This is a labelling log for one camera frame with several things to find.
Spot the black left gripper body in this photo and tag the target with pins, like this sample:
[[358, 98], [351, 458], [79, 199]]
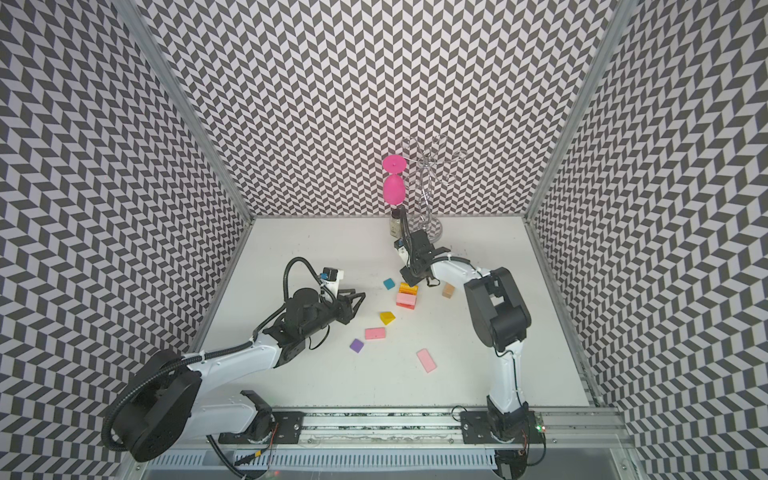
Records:
[[327, 316]]

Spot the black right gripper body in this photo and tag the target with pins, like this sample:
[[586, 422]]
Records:
[[409, 240]]

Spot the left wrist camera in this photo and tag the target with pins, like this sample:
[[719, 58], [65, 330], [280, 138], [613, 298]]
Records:
[[331, 279]]

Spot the natural wood block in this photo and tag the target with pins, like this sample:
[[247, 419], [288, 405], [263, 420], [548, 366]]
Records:
[[448, 291]]

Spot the glass spice jar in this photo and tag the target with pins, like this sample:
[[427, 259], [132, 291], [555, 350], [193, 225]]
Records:
[[397, 214]]

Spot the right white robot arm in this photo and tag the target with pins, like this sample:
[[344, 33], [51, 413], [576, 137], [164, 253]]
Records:
[[499, 316]]

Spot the left corner metal post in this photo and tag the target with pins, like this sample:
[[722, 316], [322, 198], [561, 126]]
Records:
[[129, 13]]

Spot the metal base rail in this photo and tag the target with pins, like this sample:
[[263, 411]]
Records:
[[401, 439]]

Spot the right corner metal post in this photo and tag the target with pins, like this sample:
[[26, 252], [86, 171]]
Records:
[[605, 50]]

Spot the pink rectangular wood block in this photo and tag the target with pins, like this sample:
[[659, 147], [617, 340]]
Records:
[[377, 333]]

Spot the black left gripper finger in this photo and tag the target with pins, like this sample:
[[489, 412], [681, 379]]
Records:
[[347, 310], [351, 299]]

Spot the yellow triangular wood block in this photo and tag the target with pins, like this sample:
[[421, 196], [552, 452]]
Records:
[[386, 317]]

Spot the chrome wire stand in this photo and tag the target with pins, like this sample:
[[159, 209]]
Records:
[[435, 162]]

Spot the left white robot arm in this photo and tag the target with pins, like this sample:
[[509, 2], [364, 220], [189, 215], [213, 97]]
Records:
[[162, 403]]

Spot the corner metal post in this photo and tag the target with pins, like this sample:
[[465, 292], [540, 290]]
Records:
[[605, 50], [129, 13]]

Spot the purple wood cube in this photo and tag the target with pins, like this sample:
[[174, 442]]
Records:
[[357, 345]]

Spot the pink lamp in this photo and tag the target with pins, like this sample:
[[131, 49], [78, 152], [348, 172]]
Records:
[[394, 189]]

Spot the orange wood block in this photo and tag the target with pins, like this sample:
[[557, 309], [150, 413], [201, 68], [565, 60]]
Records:
[[407, 289]]

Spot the pink half-round wood block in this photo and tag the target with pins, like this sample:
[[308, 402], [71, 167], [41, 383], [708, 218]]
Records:
[[401, 297]]

